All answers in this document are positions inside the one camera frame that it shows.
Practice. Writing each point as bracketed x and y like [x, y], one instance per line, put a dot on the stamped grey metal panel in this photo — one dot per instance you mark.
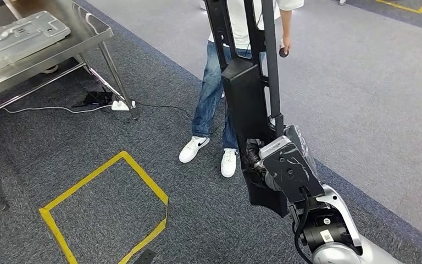
[18, 36]

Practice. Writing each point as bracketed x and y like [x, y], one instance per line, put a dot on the stainless steel workbench table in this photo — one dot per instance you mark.
[83, 32]

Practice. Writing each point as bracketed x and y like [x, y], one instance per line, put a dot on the person's left hand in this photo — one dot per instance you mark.
[286, 43]

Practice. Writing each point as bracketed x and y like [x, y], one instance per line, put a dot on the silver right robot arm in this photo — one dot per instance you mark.
[342, 251]

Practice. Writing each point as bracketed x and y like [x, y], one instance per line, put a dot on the black handheld controller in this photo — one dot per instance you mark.
[283, 53]

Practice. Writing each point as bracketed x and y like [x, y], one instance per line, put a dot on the person's left forearm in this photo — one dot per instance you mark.
[286, 23]

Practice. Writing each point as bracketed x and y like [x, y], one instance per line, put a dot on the black power adapter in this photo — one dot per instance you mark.
[96, 97]

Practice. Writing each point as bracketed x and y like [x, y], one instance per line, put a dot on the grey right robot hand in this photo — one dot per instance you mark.
[253, 160]

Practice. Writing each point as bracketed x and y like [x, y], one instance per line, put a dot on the long black plastic part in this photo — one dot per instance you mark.
[243, 98]

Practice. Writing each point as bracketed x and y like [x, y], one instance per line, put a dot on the white power strip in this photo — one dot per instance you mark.
[120, 105]

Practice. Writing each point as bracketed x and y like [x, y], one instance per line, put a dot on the black right wrist camera bracket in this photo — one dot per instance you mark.
[291, 175]

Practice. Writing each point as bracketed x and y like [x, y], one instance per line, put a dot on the person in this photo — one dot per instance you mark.
[205, 98]

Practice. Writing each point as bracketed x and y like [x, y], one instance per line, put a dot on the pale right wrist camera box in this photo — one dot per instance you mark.
[274, 145]

